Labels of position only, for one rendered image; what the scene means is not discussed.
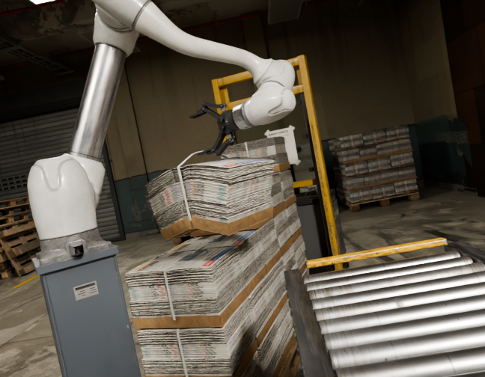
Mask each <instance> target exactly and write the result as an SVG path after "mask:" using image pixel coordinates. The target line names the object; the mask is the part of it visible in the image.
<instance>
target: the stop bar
mask: <svg viewBox="0 0 485 377"><path fill-rule="evenodd" d="M447 244H448V241H447V239H445V238H443V237H442V238H437V239H429V240H424V241H420V242H411V243H406V244H402V245H394V246H389V247H384V248H377V249H372V250H367V251H359V252H355V253H350V254H342V255H337V256H332V257H324V258H320V259H315V260H306V261H305V267H306V268H307V269H310V268H315V267H320V266H328V265H333V264H337V263H345V262H350V261H355V260H363V259H368V258H372V257H381V256H385V255H390V254H399V253H403V252H407V251H416V250H421V249H425V248H434V247H439V246H443V245H447Z"/></svg>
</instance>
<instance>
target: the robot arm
mask: <svg viewBox="0 0 485 377"><path fill-rule="evenodd" d="M92 1H93V2H94V3H95V6H96V9H97V13H96V15H95V23H94V36H93V41H94V45H95V50H94V55H93V58H92V61H91V66H90V69H89V73H88V77H87V81H86V84H85V89H84V92H83V95H82V101H81V103H80V106H79V112H78V115H77V118H76V123H75V126H74V130H73V134H72V138H71V141H70V146H69V149H68V152H67V154H64V155H62V156H59V157H55V158H50V159H41V160H38V161H36V162H35V163H34V165H33V166H32V167H31V170H30V173H29V175H28V183H27V187H28V198H29V203H30V207H31V213H32V216H33V219H34V224H35V227H36V229H37V233H38V236H39V239H40V249H41V252H39V253H36V258H37V259H39V262H40V265H46V264H49V263H53V262H56V261H59V260H64V259H67V258H71V257H76V256H79V255H82V254H87V253H90V252H93V251H98V250H102V249H106V248H110V247H112V243H111V242H110V241H105V240H103V239H102V238H101V237H100V232H99V229H98V226H97V217H96V208H97V207H98V205H99V202H100V194H101V191H102V187H103V180H104V176H105V168H104V167H103V164H102V163H101V162H99V160H100V155H101V152H102V149H103V144H104V141H105V137H106V132H107V129H108V126H109V121H110V117H111V114H112V109H113V105H114V103H115V97H116V94H117V91H118V85H119V82H120V80H121V74H122V71H123V66H124V62H125V59H126V57H128V56H129V55H130V54H131V53H132V51H133V49H134V47H135V43H136V41H137V39H138V36H139V33H141V34H143V35H145V36H147V37H149V38H151V39H153V40H155V41H157V42H159V43H161V44H162V45H164V46H167V47H168V48H170V49H173V50H174V51H176V52H179V53H182V54H184V55H188V56H192V57H195V58H202V59H207V60H211V61H219V62H224V63H229V64H236V65H238V66H241V67H243V68H245V69H246V70H248V71H249V72H250V73H251V75H252V77H253V80H254V84H255V85H256V86H257V88H258V90H257V92H256V93H255V94H253V95H252V98H251V99H249V100H247V101H245V102H242V103H240V104H239V105H235V106H234V108H233V109H231V110H229V111H226V107H227V105H226V104H215V103H210V102H202V105H203V108H201V109H198V110H197V113H196V114H194V115H191V116H189V118H196V117H200V116H201V115H204V114H206V113H208V114H210V115H212V116H213V117H214V118H215V119H217V120H218V121H217V124H218V126H219V130H220V132H219V136H218V138H217V140H216V142H215V144H214V146H213V147H211V148H208V149H206V150H204V151H202V152H200V153H198V155H199V156H201V155H204V154H207V155H210V154H212V153H215V156H220V155H221V154H222V153H223V152H224V151H225V149H226V148H227V147H228V146H229V144H230V143H231V142H233V141H235V138H233V136H232V133H233V132H235V131H237V130H239V129H248V128H252V127H254V126H258V125H265V124H268V123H273V122H275V121H277V120H280V119H282V118H283V117H286V116H287V115H288V114H289V113H291V111H292V110H294V108H295V105H296V98H295V96H294V94H293V92H292V89H293V85H294V81H295V71H294V68H293V66H292V64H291V63H290V62H288V61H286V60H276V61H275V60H273V59H271V58H270V59H262V58H259V57H258V56H256V55H254V54H252V53H250V52H247V51H246V50H243V49H239V48H236V47H232V46H228V45H225V44H221V43H216V42H213V41H210V40H205V39H201V38H198V37H194V36H192V35H190V34H187V33H186V32H184V31H182V30H180V29H179V28H178V27H177V26H176V25H175V24H174V23H173V22H172V21H171V20H170V19H169V18H168V17H167V16H166V15H165V14H164V13H163V12H162V11H161V10H160V9H159V8H158V7H157V6H156V5H155V4H154V3H153V2H152V1H151V0H92ZM207 106H209V107H213V108H219V109H220V110H222V113H221V114H218V113H216V112H215V111H213V110H211V109H210V108H208V107H207ZM226 135H228V137H227V140H226V141H225V142H224V143H223V144H222V142H223V140H224V138H225V136H226ZM221 144H222V145H221Z"/></svg>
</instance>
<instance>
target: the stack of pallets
mask: <svg viewBox="0 0 485 377"><path fill-rule="evenodd" d="M20 200H24V201H25V203H24V204H20V205H18V204H17V201H20ZM4 203H6V206H7V207H4V208H0V212H2V216H0V232H1V228H5V227H6V229H7V230H8V229H11V228H15V227H18V224H21V223H25V224H30V223H32V222H33V218H32V219H29V218H28V212H30V209H29V204H30V203H29V198H28V197H21V198H17V199H11V200H3V201H0V204H4ZM26 204H27V205H26ZM19 208H20V209H21V212H18V213H15V214H14V209H19ZM17 216H19V219H20V220H18V221H14V219H13V217H17ZM18 238H19V237H15V238H12V239H9V240H7V242H9V241H12V240H15V239H18ZM1 247H2V245H1V243H0V277H2V279H6V278H10V277H12V276H14V275H16V272H14V273H12V271H13V270H14V269H15V268H14V267H13V266H12V265H11V264H10V262H11V261H10V260H9V259H8V258H7V256H6V255H5V250H3V249H2V248H1Z"/></svg>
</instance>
